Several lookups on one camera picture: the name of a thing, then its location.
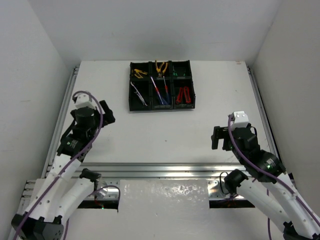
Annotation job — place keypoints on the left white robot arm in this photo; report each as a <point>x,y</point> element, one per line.
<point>47,216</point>

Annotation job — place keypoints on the left aluminium side rail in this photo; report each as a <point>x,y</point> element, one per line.
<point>60,121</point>

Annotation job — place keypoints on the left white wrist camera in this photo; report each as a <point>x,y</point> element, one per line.
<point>83,100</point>

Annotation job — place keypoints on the yellow pliers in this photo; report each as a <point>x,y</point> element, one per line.
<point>158,68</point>
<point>163,68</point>

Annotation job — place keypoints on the aluminium front rail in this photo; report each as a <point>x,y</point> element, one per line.
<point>212,173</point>

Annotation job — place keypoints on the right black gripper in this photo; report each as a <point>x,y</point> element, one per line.
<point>219,132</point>

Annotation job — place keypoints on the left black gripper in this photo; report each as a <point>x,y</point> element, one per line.
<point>105,114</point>

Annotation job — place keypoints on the red utility knife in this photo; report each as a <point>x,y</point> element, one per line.
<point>187,96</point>
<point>180,95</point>

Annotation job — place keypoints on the right aluminium side rail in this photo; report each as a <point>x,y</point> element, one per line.
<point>257,112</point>

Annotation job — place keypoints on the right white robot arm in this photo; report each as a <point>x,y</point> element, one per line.
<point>266,184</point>

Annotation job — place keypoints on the silver wrench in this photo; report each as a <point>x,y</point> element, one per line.
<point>132,84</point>
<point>141,98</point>

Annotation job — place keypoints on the yellow utility knife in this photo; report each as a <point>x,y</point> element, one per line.
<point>139,74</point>

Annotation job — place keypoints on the aluminium side rail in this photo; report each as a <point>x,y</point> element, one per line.
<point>60,121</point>
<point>257,112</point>

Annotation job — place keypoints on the black six-compartment organizer tray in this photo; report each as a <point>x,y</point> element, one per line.
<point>147,90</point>

